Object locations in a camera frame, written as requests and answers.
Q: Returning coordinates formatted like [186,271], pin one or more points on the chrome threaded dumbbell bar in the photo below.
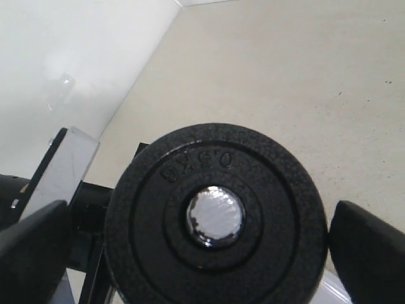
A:
[215,217]

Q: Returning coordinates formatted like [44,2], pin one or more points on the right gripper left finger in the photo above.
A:
[34,255]

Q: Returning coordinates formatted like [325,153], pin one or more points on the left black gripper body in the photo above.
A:
[86,243]

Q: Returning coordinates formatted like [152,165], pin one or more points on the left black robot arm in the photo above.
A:
[60,172]

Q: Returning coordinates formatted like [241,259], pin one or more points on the black weight plate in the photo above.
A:
[280,254]

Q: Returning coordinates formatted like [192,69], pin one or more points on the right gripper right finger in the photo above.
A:
[368,255]

